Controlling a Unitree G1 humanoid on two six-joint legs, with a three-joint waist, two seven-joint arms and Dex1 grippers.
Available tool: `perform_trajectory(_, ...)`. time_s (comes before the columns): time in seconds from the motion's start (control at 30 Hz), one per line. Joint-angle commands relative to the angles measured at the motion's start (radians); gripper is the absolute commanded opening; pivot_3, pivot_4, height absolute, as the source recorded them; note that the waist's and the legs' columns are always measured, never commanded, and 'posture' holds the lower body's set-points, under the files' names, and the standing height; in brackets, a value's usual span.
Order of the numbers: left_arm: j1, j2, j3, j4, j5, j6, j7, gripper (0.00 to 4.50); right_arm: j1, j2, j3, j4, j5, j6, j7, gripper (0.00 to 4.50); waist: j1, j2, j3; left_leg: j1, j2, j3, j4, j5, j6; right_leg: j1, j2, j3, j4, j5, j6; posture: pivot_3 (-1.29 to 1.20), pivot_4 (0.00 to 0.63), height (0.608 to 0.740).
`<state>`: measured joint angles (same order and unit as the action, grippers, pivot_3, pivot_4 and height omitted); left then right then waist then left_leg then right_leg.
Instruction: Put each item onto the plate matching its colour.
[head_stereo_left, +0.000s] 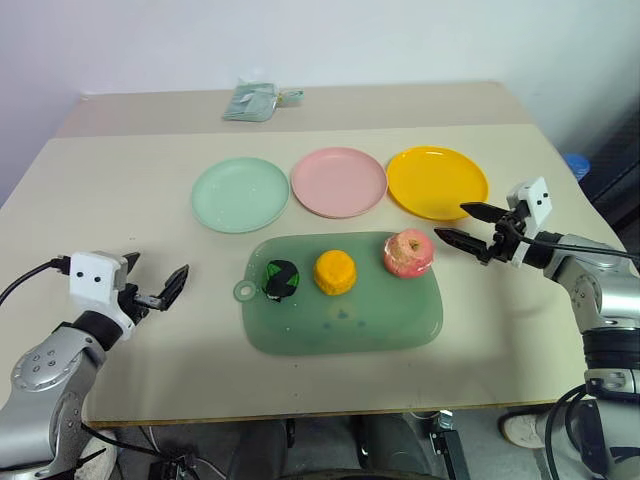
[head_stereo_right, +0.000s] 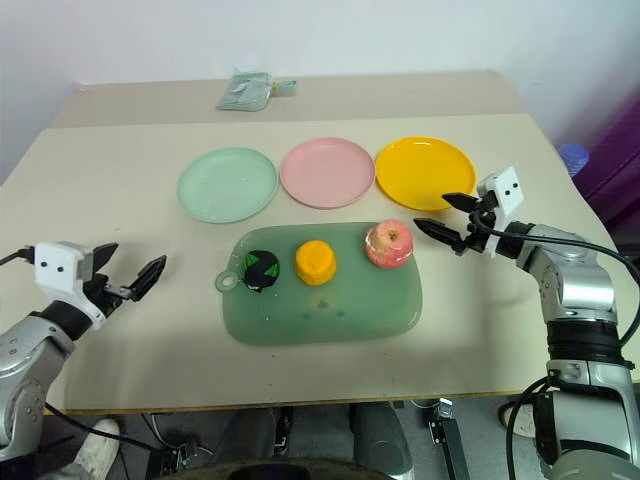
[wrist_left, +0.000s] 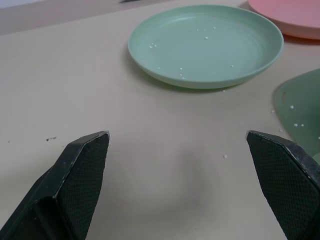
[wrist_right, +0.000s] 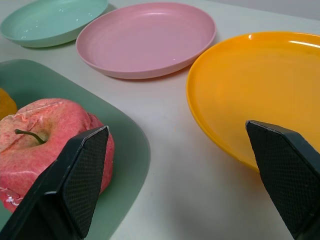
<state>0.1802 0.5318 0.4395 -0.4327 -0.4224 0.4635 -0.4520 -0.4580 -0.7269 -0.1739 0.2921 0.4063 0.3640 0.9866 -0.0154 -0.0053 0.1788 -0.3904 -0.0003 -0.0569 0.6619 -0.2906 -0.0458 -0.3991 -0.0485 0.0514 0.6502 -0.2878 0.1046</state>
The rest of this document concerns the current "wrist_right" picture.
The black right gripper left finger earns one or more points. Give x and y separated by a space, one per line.
62 190

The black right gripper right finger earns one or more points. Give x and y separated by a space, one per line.
287 175

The round orange plate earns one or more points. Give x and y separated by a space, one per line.
250 87

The orange fruit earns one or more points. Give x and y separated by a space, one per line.
6 103

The round green plate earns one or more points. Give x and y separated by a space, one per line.
50 20

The round pink plate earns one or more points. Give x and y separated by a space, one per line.
147 40

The red apple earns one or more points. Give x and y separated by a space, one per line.
37 150

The green rectangular tray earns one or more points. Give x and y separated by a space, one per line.
75 100

